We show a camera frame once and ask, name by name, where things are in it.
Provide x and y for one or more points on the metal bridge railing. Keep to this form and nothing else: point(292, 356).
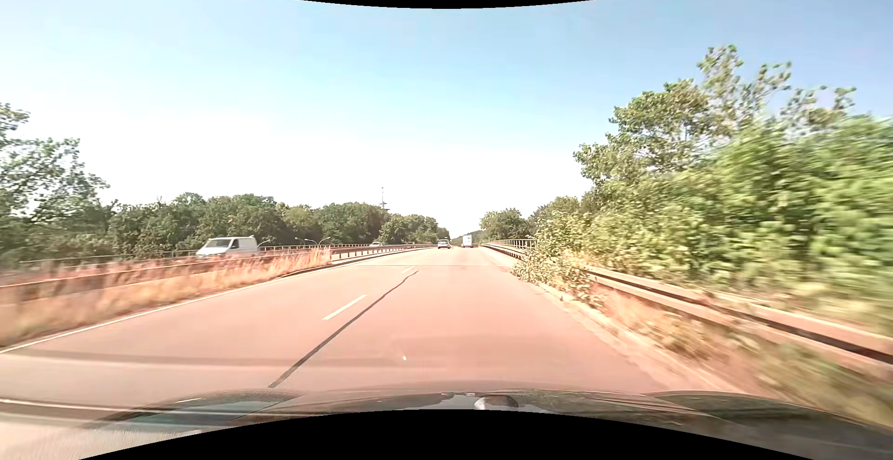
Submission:
point(520, 243)
point(139, 255)

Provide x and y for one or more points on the grey asphalt road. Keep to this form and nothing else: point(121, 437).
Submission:
point(446, 320)

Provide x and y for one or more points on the road markings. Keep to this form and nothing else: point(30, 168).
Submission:
point(344, 307)

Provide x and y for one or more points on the white van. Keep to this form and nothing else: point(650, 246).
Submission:
point(227, 246)

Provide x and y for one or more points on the row of green trees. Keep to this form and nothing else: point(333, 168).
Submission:
point(209, 223)

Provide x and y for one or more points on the car's own bonnet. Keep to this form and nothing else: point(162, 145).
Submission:
point(628, 415)

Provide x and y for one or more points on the dry grass verge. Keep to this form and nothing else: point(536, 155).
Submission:
point(697, 338)

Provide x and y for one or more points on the green trees and bushes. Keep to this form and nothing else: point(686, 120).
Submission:
point(732, 195)

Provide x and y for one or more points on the dry grass median strip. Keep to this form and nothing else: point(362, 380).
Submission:
point(139, 291)

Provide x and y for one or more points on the metal guard rail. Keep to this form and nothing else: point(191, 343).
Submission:
point(104, 276)
point(697, 301)

